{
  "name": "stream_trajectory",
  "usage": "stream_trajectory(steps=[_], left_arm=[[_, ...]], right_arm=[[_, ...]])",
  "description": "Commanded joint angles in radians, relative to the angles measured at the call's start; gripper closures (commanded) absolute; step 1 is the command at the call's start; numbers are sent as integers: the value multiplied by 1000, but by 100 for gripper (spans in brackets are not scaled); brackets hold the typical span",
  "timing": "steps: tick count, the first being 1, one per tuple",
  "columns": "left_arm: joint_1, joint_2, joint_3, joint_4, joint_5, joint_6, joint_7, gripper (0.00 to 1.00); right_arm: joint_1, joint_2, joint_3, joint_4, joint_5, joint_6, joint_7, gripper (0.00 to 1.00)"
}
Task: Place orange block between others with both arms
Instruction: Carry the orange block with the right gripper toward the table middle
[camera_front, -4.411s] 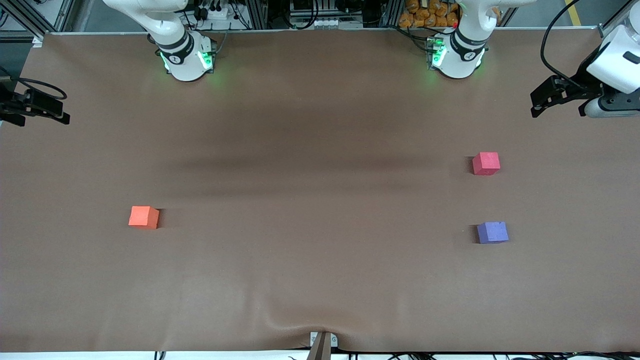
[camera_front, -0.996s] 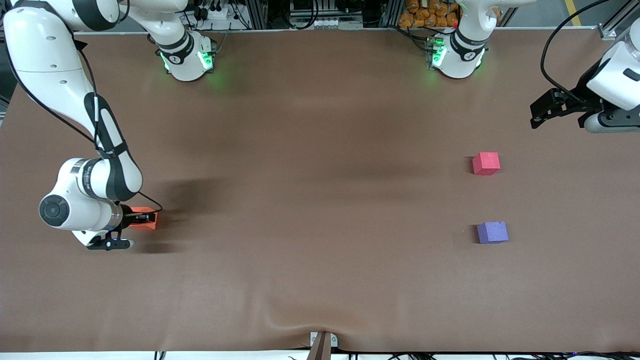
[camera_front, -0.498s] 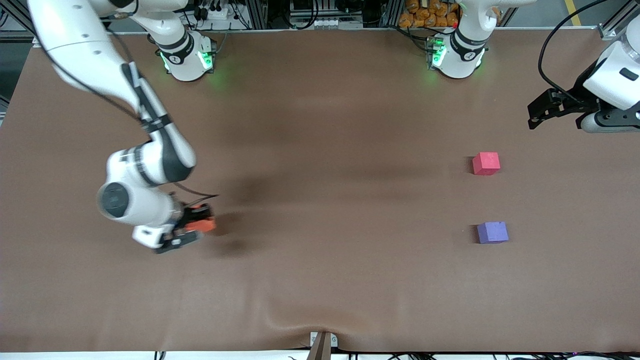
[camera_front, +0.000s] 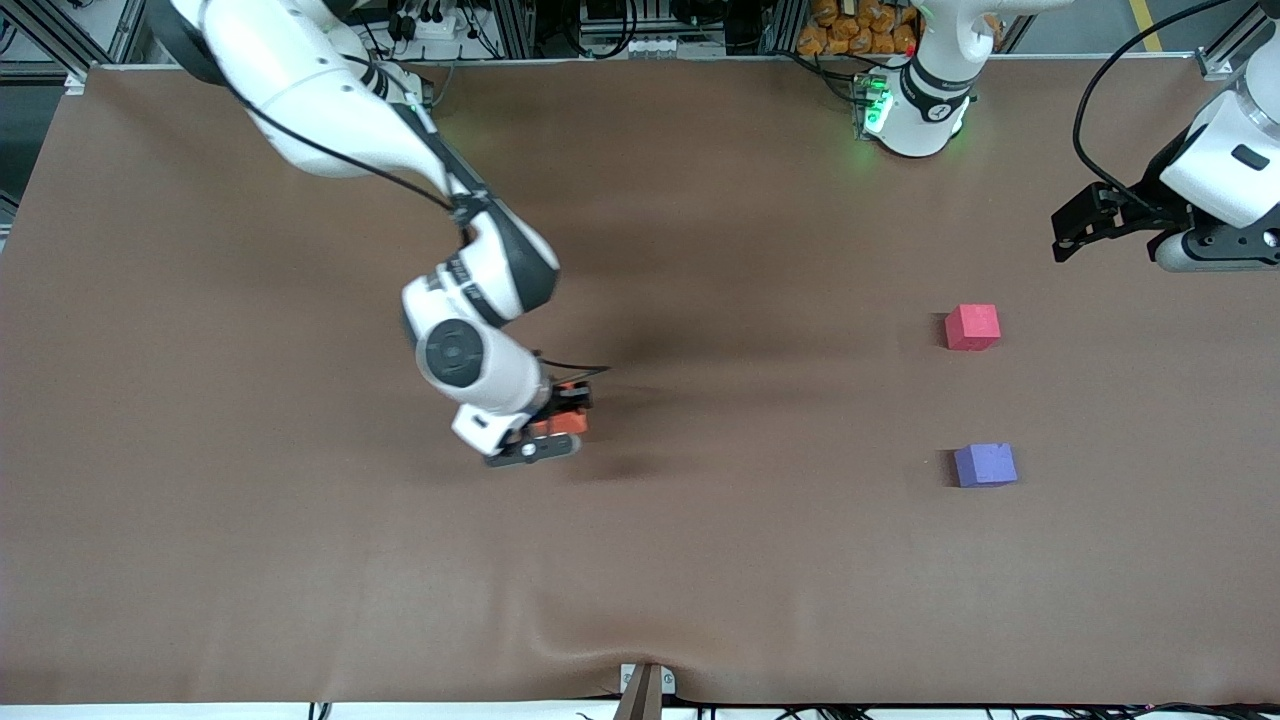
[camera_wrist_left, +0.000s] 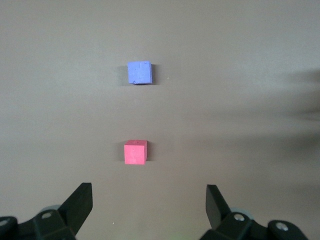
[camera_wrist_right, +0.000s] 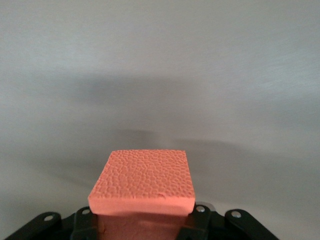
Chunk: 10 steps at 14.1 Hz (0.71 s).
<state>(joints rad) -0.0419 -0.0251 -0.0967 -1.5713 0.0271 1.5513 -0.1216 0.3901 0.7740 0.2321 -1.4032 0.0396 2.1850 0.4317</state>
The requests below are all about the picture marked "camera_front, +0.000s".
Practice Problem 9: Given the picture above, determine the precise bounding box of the orange foam block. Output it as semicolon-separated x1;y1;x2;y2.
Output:
527;383;587;440

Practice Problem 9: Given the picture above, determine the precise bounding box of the red foam block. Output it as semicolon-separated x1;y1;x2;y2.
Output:
944;304;1002;352

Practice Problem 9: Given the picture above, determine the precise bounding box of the brown table cover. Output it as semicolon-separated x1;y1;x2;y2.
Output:
0;55;1280;706

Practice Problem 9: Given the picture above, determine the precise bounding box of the purple foam block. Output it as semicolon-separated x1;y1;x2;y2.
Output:
953;443;1019;490

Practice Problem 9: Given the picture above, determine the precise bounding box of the bag of orange objects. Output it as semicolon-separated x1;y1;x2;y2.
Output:
796;0;920;58

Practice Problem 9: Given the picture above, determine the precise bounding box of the white connector strip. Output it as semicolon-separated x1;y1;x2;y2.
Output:
578;34;731;60

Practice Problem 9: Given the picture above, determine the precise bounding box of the white power strip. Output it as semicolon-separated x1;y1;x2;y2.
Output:
396;10;473;43

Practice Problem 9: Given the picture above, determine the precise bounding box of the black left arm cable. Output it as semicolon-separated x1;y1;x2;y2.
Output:
1070;0;1246;206

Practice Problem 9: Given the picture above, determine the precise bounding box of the aluminium frame profile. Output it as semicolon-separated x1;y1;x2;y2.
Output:
1194;0;1280;83
0;0;153;81

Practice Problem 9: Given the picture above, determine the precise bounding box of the metal table clamp bracket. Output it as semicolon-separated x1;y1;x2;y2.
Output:
612;661;677;720

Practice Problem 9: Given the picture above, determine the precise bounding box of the aluminium frame post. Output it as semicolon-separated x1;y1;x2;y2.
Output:
490;0;541;59
760;0;807;57

